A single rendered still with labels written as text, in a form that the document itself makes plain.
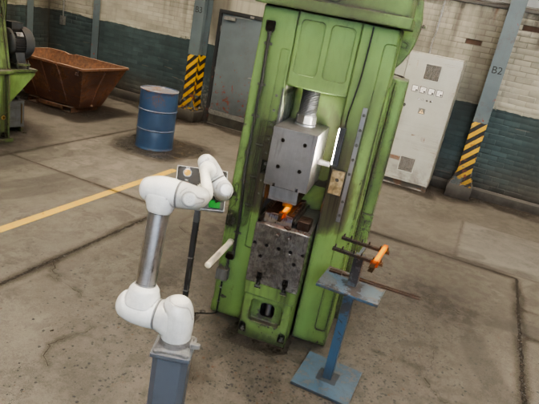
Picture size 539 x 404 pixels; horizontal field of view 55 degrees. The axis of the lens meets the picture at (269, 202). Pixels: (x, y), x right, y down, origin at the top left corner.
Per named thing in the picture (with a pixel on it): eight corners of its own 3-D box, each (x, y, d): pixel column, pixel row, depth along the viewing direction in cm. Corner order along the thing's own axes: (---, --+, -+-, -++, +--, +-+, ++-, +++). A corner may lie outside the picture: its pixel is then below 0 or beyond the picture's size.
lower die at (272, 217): (290, 228, 356) (293, 216, 353) (263, 220, 360) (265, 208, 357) (304, 209, 394) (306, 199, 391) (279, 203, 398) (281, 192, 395)
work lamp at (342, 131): (340, 168, 345) (374, 26, 314) (330, 166, 346) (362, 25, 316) (341, 167, 348) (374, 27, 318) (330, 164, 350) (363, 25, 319)
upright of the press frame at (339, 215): (323, 347, 391) (406, 30, 313) (290, 336, 396) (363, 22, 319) (333, 318, 431) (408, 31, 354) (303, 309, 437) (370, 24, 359)
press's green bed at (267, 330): (283, 350, 378) (296, 294, 363) (235, 334, 386) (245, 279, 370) (300, 313, 429) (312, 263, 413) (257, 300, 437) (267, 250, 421)
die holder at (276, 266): (296, 294, 362) (310, 236, 347) (245, 279, 370) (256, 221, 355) (312, 263, 414) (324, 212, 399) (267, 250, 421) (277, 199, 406)
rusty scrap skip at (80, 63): (79, 121, 868) (83, 69, 839) (-4, 94, 929) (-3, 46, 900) (126, 114, 974) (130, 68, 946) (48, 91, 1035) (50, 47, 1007)
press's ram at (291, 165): (318, 198, 344) (331, 139, 331) (263, 183, 352) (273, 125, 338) (329, 182, 383) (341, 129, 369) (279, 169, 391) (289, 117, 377)
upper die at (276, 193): (295, 205, 350) (298, 192, 347) (267, 198, 354) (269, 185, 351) (309, 189, 389) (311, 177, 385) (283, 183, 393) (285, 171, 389)
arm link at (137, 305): (149, 335, 254) (107, 323, 257) (161, 323, 270) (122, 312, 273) (178, 182, 242) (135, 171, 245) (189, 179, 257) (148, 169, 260)
